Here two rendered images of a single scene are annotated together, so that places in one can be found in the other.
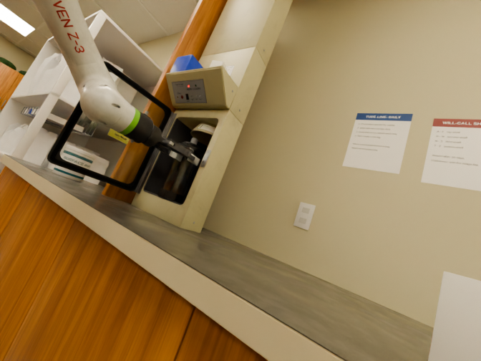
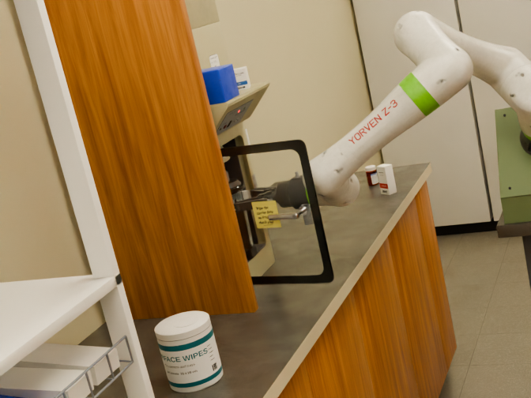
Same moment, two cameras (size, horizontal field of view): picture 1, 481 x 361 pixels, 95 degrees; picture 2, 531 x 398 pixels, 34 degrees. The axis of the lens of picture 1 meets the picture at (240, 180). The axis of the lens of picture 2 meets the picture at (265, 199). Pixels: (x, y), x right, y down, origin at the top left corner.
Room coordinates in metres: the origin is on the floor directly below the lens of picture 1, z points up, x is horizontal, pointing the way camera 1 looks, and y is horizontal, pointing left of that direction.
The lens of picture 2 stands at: (1.24, 2.71, 1.79)
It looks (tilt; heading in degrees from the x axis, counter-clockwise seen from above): 14 degrees down; 260
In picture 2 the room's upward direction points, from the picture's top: 13 degrees counter-clockwise
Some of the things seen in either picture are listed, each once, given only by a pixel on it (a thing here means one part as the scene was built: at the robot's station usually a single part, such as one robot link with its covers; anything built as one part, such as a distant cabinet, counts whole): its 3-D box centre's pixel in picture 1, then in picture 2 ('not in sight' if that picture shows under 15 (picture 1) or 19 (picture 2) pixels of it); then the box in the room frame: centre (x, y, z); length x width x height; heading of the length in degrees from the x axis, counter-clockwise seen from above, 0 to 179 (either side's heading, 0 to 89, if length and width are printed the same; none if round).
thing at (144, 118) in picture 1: (138, 126); not in sight; (0.70, 0.37, 1.20); 0.09 x 0.06 x 0.12; 55
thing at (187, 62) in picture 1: (188, 72); (212, 85); (0.88, 0.38, 1.55); 0.10 x 0.10 x 0.09; 55
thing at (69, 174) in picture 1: (74, 163); (189, 351); (1.15, 0.82, 1.01); 0.13 x 0.13 x 0.15
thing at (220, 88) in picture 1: (195, 89); (235, 110); (0.82, 0.30, 1.46); 0.32 x 0.11 x 0.10; 55
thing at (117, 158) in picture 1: (119, 131); (269, 215); (0.83, 0.50, 1.19); 0.30 x 0.01 x 0.40; 137
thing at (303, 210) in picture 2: not in sight; (287, 214); (0.80, 0.57, 1.20); 0.10 x 0.05 x 0.03; 137
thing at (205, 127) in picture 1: (211, 135); not in sight; (0.94, 0.19, 1.34); 0.18 x 0.18 x 0.05
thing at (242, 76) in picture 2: (217, 71); (239, 79); (0.78, 0.24, 1.54); 0.05 x 0.05 x 0.06; 71
